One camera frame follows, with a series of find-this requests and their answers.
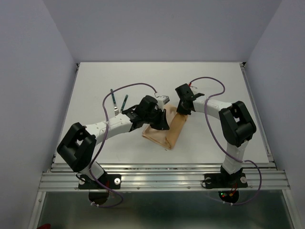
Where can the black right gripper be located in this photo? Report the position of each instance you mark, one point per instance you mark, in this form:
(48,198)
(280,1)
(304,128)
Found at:
(180,109)

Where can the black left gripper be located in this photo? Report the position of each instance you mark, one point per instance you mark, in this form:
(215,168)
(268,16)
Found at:
(162,124)

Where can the beige cloth napkin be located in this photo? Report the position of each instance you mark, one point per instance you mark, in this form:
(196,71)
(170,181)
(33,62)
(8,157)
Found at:
(167,138)

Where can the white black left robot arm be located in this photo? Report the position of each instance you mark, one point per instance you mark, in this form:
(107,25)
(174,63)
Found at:
(78,144)

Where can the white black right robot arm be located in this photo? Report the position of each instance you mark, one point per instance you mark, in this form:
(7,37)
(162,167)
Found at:
(237,124)

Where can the red object at bottom edge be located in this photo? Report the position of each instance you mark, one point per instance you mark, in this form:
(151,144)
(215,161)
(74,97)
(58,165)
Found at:
(45,226)

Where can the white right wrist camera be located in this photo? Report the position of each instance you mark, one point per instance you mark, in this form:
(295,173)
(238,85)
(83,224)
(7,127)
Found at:
(194,88)

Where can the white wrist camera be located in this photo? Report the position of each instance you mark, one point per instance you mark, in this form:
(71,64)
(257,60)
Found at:
(194,88)
(162,99)

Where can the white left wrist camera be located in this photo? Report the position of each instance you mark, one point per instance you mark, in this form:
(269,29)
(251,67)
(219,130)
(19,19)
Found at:
(162,99)

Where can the green handled knife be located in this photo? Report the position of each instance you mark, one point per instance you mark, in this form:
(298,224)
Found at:
(124,103)

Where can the green handled fork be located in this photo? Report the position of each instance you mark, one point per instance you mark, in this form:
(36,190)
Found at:
(116,110)

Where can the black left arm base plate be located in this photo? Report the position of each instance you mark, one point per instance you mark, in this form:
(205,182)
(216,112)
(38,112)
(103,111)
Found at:
(112,181)

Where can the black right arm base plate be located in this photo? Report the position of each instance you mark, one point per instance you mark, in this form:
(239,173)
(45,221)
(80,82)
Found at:
(223,181)

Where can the aluminium mounting rail frame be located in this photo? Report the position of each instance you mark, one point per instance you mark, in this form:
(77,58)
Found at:
(162,188)

